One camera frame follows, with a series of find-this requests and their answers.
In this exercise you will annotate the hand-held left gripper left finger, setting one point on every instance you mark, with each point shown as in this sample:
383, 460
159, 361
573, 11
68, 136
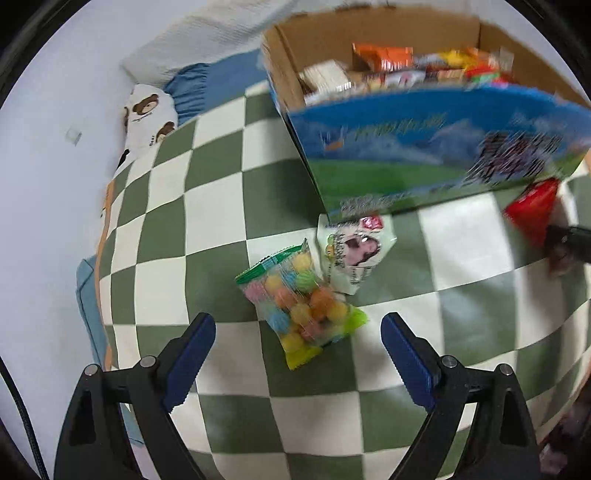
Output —
191, 360

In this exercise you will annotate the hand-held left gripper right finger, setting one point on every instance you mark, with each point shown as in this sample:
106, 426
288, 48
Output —
408, 360

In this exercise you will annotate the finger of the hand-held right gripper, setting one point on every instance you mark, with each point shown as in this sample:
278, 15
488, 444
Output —
572, 242

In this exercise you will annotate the red triangular snack packet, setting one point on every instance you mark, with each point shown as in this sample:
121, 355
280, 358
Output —
533, 207

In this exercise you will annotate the white cow print snack packet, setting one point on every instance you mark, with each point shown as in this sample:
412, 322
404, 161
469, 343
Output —
355, 254

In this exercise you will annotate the clear packet of colourful candy balls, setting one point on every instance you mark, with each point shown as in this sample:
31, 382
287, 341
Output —
300, 304

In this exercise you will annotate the cardboard box blue print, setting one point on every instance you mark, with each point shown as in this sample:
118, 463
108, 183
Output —
415, 143

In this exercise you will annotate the orange snack packet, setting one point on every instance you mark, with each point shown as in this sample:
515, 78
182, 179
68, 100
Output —
381, 56

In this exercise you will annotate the clear white snack packet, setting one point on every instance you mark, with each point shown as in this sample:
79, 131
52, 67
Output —
323, 76

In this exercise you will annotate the green white checkered blanket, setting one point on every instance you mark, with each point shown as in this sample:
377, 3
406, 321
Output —
207, 230

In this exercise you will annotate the white bear print pillow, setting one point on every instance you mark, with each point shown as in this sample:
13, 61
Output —
147, 115

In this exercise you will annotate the blue ruffled pillow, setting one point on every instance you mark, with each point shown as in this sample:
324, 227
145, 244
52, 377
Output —
212, 87

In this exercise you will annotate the grey white textured pillow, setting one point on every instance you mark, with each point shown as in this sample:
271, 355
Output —
207, 41

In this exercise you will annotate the white wall socket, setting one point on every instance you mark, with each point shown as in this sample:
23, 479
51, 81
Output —
74, 135

